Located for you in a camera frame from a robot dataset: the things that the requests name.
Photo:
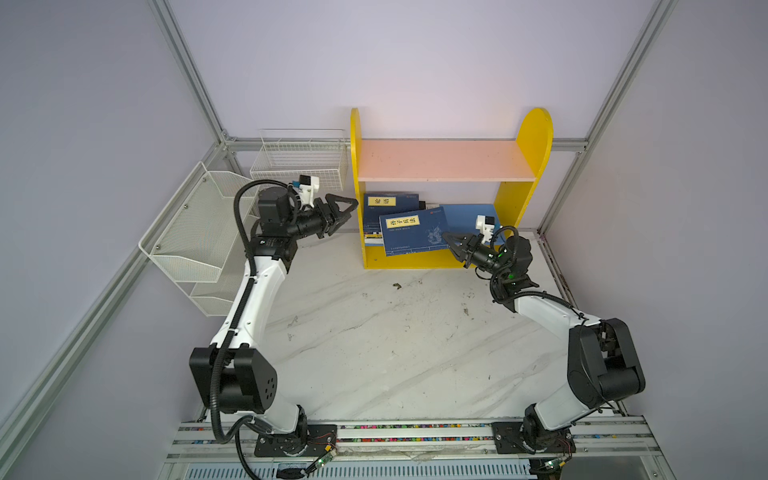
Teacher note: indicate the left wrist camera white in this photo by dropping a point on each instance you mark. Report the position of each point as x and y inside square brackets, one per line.
[306, 188]

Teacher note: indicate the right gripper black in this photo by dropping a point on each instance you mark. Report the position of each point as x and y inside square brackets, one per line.
[468, 250]

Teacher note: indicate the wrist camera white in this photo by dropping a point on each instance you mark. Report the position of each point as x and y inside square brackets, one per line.
[306, 188]
[486, 226]

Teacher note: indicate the white wire basket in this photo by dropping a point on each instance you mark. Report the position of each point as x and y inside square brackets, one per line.
[287, 160]

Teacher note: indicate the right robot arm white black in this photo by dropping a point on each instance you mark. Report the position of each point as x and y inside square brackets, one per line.
[602, 362]

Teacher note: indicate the white mesh two-tier rack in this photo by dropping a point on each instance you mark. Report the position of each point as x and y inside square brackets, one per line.
[195, 242]

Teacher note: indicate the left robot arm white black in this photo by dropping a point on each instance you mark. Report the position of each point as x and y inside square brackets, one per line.
[238, 385]

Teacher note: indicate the yellow bookshelf pink blue shelves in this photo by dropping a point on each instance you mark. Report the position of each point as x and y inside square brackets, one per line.
[501, 174]

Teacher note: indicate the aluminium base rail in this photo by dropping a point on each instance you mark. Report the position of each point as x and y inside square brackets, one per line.
[607, 446]

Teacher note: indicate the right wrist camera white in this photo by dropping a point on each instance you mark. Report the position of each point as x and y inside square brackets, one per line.
[486, 226]

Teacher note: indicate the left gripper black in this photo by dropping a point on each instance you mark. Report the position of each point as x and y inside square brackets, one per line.
[335, 216]

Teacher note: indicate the navy book yellow label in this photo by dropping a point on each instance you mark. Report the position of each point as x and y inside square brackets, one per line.
[377, 204]
[414, 232]

